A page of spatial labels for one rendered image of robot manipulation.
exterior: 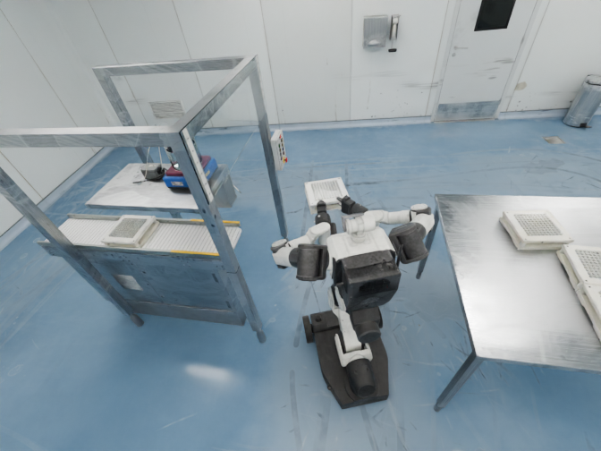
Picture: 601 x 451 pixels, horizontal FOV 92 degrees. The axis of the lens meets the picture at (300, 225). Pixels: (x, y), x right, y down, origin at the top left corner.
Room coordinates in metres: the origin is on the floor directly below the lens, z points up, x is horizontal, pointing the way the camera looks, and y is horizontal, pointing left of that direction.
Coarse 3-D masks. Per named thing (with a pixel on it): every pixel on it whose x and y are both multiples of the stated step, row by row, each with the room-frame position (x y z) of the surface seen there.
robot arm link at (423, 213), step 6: (420, 204) 1.07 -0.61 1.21; (414, 210) 1.03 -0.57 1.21; (420, 210) 1.01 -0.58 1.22; (426, 210) 0.99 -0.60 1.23; (420, 216) 0.96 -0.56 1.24; (426, 216) 0.96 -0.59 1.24; (432, 216) 0.97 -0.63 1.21; (420, 222) 0.90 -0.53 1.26; (426, 222) 0.91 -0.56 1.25; (432, 222) 0.94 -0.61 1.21; (426, 228) 0.87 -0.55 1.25; (432, 228) 0.95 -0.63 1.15; (426, 234) 0.85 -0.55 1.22
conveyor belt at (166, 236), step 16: (64, 224) 1.66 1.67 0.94; (80, 224) 1.64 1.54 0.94; (96, 224) 1.62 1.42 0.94; (112, 224) 1.59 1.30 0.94; (160, 224) 1.52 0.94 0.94; (176, 224) 1.50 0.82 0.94; (80, 240) 1.46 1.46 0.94; (96, 240) 1.44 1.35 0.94; (160, 240) 1.36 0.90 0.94; (176, 240) 1.34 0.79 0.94; (192, 240) 1.32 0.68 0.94; (208, 240) 1.30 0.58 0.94
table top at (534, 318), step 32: (448, 224) 1.20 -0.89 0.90; (480, 224) 1.17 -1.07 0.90; (576, 224) 1.07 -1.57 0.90; (480, 256) 0.94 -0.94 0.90; (512, 256) 0.91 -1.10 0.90; (544, 256) 0.88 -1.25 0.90; (480, 288) 0.74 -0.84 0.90; (512, 288) 0.72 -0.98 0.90; (544, 288) 0.70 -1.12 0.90; (480, 320) 0.59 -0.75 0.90; (512, 320) 0.57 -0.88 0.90; (544, 320) 0.55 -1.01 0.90; (576, 320) 0.53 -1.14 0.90; (480, 352) 0.45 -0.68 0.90; (512, 352) 0.44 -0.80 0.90; (544, 352) 0.42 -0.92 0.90; (576, 352) 0.40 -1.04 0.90
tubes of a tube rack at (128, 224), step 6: (120, 222) 1.50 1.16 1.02; (126, 222) 1.49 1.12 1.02; (132, 222) 1.48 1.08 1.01; (138, 222) 1.48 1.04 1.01; (144, 222) 1.47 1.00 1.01; (114, 228) 1.44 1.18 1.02; (126, 228) 1.43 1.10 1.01; (132, 228) 1.41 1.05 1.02; (138, 228) 1.41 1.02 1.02; (108, 234) 1.38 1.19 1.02; (114, 234) 1.38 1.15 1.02; (126, 234) 1.37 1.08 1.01; (132, 234) 1.35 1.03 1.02
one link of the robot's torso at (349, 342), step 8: (328, 288) 1.05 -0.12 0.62; (328, 296) 1.01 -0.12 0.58; (336, 312) 0.96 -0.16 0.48; (344, 312) 0.94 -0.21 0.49; (344, 320) 0.91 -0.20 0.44; (344, 328) 0.88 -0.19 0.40; (352, 328) 0.87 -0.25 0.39; (344, 336) 0.84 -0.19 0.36; (352, 336) 0.84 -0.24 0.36; (344, 344) 0.81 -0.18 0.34; (352, 344) 0.80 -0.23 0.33; (360, 344) 0.80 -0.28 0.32; (344, 352) 0.78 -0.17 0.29
